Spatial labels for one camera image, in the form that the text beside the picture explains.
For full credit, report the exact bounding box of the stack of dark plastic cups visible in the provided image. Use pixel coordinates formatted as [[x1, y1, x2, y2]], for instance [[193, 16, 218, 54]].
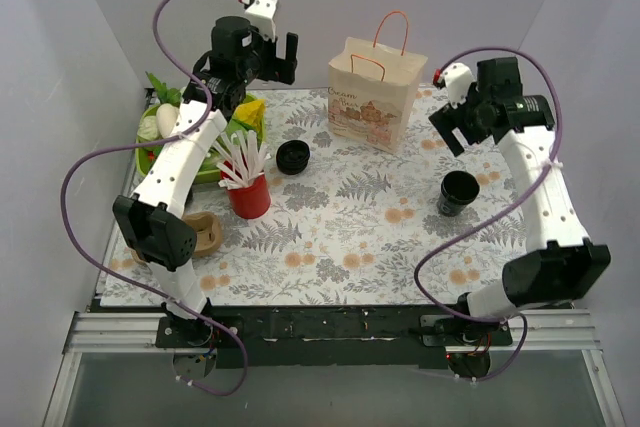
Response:
[[437, 171, 480, 217]]

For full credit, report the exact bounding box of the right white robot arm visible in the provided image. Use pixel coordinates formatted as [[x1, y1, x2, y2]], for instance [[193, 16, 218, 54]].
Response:
[[429, 57, 611, 345]]

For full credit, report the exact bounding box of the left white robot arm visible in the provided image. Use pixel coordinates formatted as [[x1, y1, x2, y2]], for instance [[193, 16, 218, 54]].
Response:
[[113, 16, 298, 347]]

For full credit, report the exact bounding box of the paper takeout bag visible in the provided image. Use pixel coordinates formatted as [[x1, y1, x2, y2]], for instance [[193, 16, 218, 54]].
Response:
[[328, 37, 427, 153]]

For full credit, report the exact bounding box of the yellow toy leaf vegetable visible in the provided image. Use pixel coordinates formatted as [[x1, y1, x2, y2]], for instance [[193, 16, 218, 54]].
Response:
[[232, 99, 266, 135]]

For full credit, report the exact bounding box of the white toy radish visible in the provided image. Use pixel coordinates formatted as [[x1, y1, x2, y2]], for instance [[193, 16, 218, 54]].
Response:
[[155, 103, 179, 138]]

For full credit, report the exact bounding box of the green vegetable basket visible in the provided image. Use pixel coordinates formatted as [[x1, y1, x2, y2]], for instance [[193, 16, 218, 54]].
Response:
[[135, 94, 266, 184]]

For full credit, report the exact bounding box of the red straw holder cup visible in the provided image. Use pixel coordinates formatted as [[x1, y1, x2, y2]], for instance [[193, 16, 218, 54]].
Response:
[[227, 175, 271, 220]]

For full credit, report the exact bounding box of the green toy cabbage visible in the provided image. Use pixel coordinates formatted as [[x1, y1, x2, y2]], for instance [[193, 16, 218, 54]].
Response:
[[137, 115, 161, 143]]

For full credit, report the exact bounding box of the floral table mat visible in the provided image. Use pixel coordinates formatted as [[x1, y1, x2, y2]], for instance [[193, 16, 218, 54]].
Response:
[[99, 84, 566, 307]]

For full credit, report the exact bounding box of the brown cardboard cup carrier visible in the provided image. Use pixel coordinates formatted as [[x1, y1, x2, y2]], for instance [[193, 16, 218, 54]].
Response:
[[130, 211, 224, 266]]

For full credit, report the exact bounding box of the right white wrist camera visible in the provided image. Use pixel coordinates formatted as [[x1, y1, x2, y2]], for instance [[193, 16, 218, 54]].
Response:
[[432, 62, 475, 106]]

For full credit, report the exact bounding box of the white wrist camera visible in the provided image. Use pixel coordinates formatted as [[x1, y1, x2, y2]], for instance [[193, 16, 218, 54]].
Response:
[[241, 0, 278, 42], [432, 62, 475, 106]]

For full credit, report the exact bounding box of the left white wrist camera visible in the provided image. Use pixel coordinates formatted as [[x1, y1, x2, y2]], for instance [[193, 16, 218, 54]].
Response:
[[241, 0, 278, 42]]

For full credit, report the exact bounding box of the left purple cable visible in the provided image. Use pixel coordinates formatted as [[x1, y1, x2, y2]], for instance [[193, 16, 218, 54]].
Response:
[[59, 0, 250, 397]]

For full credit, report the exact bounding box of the aluminium rail frame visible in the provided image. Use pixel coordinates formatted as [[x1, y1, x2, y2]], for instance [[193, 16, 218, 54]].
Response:
[[44, 309, 625, 426]]

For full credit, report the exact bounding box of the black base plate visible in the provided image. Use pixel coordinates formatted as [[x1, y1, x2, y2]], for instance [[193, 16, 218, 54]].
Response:
[[155, 305, 512, 369]]

